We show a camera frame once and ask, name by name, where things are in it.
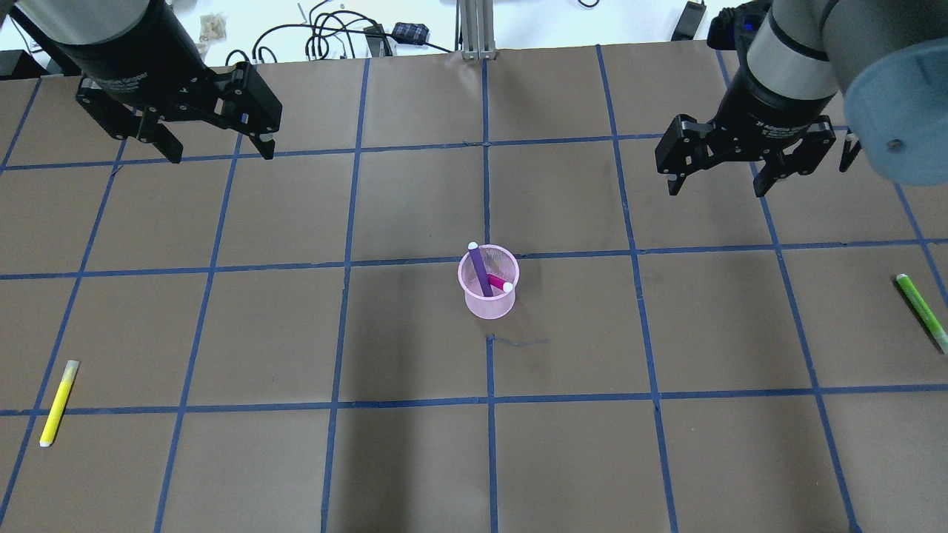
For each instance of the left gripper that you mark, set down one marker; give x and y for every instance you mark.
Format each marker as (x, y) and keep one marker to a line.
(141, 55)

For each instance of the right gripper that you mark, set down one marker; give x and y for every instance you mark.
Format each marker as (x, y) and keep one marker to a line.
(778, 107)

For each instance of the pink pen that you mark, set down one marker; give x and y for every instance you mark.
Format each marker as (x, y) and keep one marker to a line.
(500, 284)

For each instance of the purple pen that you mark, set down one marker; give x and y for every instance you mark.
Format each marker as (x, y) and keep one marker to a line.
(480, 269)

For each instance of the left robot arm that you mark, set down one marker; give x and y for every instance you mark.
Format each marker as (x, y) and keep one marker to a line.
(141, 71)

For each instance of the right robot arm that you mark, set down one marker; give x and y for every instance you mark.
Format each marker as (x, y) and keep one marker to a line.
(887, 60)

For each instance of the pink mesh cup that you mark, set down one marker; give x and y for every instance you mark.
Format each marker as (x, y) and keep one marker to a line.
(499, 262)

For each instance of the black power adapter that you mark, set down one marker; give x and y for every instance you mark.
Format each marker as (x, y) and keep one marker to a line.
(689, 21)

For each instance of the green pen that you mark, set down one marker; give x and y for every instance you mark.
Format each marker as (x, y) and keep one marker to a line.
(934, 327)

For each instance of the yellow pen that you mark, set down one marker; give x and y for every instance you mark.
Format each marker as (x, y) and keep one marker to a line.
(59, 404)

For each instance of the aluminium frame post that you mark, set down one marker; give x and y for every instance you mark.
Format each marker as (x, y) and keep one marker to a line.
(476, 30)

